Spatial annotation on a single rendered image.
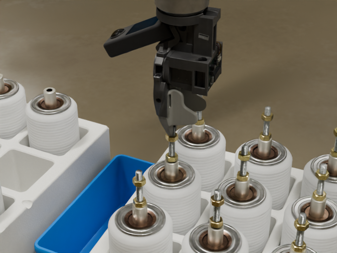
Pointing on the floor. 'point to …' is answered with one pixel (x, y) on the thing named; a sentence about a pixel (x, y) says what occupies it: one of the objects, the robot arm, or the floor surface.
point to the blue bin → (92, 209)
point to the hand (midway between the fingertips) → (167, 125)
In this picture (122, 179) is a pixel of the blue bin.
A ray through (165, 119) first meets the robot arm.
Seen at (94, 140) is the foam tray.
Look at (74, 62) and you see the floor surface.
